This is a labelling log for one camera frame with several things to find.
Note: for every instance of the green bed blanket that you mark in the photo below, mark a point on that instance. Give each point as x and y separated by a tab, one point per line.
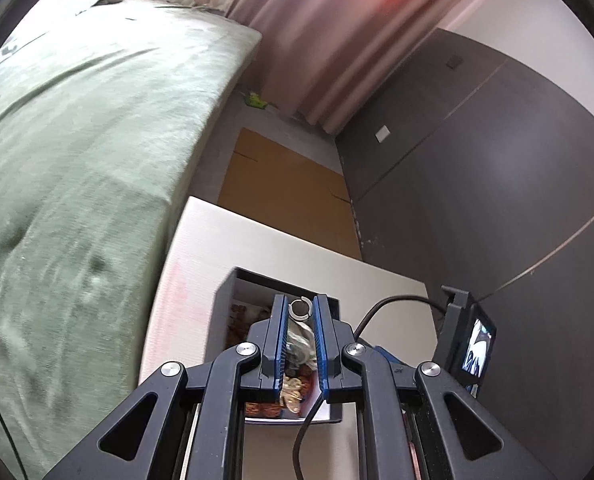
103	119

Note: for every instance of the green object on floor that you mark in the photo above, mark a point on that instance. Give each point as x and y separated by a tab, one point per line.
253	100

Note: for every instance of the dark grey wardrobe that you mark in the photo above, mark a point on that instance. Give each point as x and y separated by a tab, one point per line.
486	184

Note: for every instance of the gold butterfly pendant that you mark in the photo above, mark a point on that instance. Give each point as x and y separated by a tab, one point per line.
291	394

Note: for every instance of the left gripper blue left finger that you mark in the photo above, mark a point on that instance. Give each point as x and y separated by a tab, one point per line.
274	349

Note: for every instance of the light green crumpled duvet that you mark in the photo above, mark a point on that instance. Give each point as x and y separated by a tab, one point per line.
44	15

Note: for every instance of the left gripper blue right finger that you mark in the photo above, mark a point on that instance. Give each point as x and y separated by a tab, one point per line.
328	351

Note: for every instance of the black jewelry box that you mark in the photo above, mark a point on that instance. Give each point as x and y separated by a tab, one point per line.
241	310

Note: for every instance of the pink curtain right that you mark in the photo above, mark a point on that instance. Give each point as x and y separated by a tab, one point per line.
323	59

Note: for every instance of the white wall switch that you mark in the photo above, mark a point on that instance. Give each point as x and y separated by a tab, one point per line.
382	134

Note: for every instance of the brown cardboard floor sheet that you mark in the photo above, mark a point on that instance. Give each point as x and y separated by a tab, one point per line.
284	190

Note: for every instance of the silver ring bangle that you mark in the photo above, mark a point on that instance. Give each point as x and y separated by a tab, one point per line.
300	336

